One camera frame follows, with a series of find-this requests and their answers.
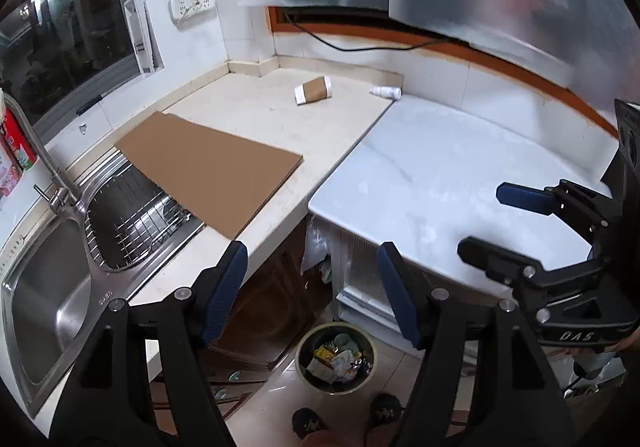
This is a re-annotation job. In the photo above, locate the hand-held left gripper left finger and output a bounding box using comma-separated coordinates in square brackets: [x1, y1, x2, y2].
[48, 239, 249, 447]

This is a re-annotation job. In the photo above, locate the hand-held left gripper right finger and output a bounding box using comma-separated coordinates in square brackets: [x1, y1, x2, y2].
[376, 242, 576, 447]

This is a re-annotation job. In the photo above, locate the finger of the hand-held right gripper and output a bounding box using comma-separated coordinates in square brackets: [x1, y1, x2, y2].
[496, 180, 618, 258]
[457, 236, 601, 315]

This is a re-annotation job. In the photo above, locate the round black trash bin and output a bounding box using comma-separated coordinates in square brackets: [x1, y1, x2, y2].
[295, 322, 376, 395]

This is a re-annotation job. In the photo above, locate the white paper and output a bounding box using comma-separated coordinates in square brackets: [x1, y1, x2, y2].
[306, 351, 353, 384]

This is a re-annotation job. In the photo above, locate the white appliance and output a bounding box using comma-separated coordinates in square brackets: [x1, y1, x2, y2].
[332, 227, 516, 358]

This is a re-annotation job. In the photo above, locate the brown wooden cabinet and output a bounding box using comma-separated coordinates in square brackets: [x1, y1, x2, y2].
[150, 222, 336, 420]

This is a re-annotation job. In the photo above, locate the clear plastic bag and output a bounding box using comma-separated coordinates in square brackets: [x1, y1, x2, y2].
[300, 217, 333, 283]

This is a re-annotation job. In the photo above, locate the dark blue slipper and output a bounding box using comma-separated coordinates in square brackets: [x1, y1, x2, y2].
[368, 393, 403, 425]
[291, 408, 328, 440]

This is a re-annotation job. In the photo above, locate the brown cardboard sheet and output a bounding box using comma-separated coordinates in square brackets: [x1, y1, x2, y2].
[114, 111, 305, 240]

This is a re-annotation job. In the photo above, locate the stainless steel sink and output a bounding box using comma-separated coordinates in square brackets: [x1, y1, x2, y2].
[0, 150, 206, 420]

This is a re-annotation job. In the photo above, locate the brown sleeved paper cup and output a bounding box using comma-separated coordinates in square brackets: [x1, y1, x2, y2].
[294, 76, 334, 106]

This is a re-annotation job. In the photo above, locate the steel faucet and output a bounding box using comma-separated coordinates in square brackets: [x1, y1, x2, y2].
[0, 92, 83, 215]

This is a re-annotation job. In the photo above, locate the pink and white packet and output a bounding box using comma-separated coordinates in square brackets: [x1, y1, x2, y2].
[0, 137, 23, 198]

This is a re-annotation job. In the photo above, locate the red label bottle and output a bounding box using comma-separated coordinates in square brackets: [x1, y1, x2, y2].
[1, 108, 38, 171]

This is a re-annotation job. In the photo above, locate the white power strip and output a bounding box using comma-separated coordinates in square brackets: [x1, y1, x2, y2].
[168, 0, 217, 24]

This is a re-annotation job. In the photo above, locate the dark glass window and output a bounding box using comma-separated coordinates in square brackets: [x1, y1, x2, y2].
[0, 0, 143, 128]

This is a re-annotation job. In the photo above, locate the wire dish rack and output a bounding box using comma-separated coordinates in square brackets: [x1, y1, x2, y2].
[82, 167, 206, 273]

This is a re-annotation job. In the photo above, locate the brown wooden window frame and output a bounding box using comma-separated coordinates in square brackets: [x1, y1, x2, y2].
[267, 4, 621, 138]

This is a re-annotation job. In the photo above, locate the black power cable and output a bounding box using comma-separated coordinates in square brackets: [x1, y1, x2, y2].
[282, 7, 471, 52]

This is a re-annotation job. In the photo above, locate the white wall-mounted holder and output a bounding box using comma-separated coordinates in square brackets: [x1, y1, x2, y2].
[123, 0, 161, 74]

